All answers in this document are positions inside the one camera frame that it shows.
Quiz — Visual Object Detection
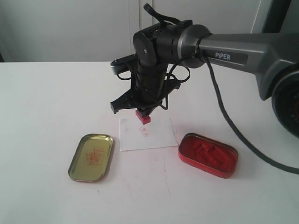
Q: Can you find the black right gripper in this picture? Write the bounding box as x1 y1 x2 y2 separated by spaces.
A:
110 59 180 116

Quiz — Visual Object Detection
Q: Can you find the red stamp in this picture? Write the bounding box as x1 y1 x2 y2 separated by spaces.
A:
135 110 151 125

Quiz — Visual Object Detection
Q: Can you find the red ink pad tin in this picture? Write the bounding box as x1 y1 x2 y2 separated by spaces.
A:
178 133 238 179

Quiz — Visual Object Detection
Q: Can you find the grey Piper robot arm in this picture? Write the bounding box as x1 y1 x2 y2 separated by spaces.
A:
110 21 299 136

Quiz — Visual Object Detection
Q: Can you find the white paper sheet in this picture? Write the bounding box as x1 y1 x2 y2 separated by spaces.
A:
119 118 178 152

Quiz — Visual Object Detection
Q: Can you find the gold tin lid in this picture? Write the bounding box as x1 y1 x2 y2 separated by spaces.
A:
68 134 114 182

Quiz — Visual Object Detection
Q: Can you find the white cabinet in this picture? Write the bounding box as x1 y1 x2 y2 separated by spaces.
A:
0 0 271 62

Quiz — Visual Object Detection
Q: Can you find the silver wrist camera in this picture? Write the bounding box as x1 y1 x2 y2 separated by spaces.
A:
110 54 138 75

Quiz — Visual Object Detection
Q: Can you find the black cable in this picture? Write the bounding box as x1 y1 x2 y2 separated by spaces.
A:
116 3 299 175

